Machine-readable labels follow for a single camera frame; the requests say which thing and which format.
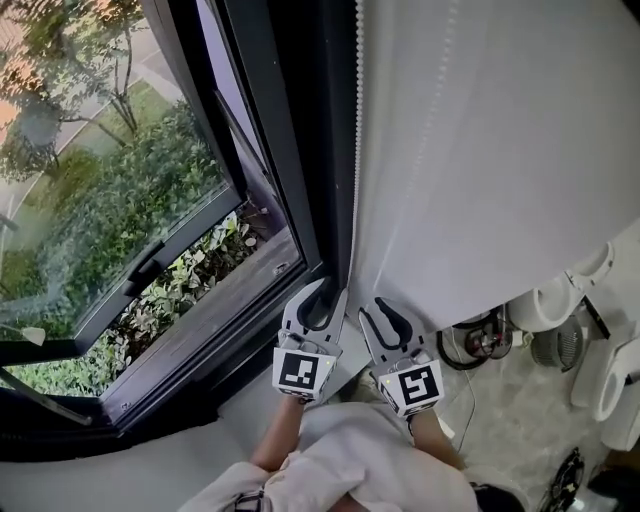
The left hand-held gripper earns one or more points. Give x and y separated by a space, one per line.
300 372

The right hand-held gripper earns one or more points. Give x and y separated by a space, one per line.
415 387

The person's left forearm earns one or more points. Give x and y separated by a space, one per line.
280 435

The person's right forearm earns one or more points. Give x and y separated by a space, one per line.
432 440

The person's white shirt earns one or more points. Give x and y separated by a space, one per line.
360 465

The white round toilet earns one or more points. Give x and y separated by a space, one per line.
545 305

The grey round fan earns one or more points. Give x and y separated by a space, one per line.
557 345

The black baseboard strip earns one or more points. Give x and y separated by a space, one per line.
597 317

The green shrubs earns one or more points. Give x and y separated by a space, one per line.
150 190

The white elongated toilet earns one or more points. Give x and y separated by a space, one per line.
610 380

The black open window sash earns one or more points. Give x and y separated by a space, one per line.
210 125

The thin-trunk tree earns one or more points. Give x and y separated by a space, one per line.
50 60

